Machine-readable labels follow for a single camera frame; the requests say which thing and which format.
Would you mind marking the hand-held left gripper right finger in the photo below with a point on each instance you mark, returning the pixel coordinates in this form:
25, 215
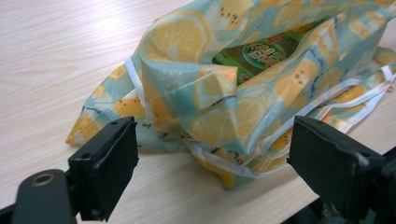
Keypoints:
333, 168

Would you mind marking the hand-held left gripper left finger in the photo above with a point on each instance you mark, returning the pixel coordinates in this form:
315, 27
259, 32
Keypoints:
104, 168

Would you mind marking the lemon print fabric bag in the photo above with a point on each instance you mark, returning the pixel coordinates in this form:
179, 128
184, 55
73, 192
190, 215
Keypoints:
211, 124

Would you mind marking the green snack packet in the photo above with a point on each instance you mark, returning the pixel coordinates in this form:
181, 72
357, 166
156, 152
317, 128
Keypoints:
261, 54

